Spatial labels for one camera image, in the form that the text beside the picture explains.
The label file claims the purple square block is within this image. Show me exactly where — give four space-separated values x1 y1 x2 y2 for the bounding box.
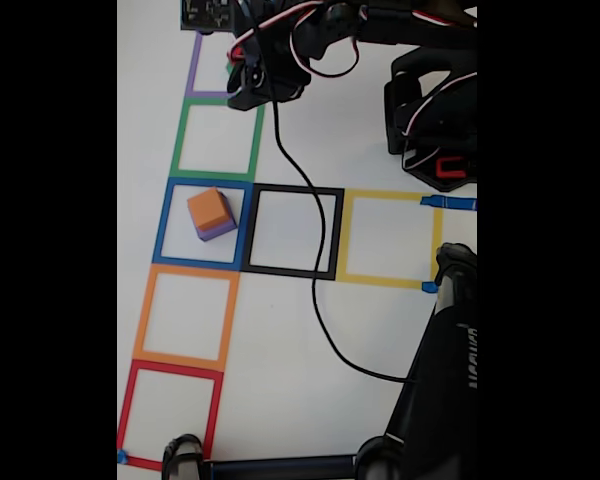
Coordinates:
195 191 239 245

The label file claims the orange cube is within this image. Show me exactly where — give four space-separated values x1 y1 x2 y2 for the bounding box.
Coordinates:
186 187 231 234

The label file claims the long blue tape strip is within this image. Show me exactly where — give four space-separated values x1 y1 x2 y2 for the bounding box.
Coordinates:
419 195 478 212

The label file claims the black tripod stand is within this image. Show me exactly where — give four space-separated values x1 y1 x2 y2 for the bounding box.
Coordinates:
160 242 478 480

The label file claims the black camera cable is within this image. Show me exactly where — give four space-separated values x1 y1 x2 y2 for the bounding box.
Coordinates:
272 97 421 385

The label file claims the red square frame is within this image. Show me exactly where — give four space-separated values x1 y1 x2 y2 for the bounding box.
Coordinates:
117 359 225 472

